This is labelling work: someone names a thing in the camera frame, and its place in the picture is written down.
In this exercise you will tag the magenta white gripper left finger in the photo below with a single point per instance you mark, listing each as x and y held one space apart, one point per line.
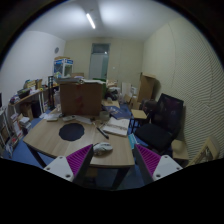
73 167

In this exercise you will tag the wooden table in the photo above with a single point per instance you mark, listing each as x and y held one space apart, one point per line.
44 138

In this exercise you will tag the white keyboard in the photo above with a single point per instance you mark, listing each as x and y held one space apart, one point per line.
83 119

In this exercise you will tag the small wooden stool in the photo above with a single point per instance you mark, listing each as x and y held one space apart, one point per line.
136 115

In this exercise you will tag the wall shelf with clutter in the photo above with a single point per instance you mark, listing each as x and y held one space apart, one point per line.
33 89

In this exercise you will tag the open white notebook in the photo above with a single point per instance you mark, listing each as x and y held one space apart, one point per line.
117 126

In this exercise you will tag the black office chair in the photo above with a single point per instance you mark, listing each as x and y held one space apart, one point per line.
165 124

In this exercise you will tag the white door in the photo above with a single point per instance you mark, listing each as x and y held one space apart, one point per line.
99 61

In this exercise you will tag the black pen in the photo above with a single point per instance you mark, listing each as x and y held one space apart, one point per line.
103 133

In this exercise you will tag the large cardboard box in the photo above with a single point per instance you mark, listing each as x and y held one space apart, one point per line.
81 99

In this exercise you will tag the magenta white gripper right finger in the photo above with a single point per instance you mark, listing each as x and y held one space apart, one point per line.
153 166

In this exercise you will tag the ceiling fluorescent light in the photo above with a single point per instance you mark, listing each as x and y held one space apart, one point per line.
90 21

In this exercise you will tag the blue white display fridge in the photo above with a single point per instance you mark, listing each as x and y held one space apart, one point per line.
63 68

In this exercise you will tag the tall cardboard box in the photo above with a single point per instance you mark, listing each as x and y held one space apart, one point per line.
146 85

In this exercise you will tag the grey computer mouse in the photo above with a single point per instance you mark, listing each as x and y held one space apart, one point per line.
102 148

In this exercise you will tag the round dark mouse pad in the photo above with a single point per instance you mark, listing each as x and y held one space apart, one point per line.
71 132

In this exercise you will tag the light wooden chair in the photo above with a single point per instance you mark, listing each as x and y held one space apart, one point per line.
210 151

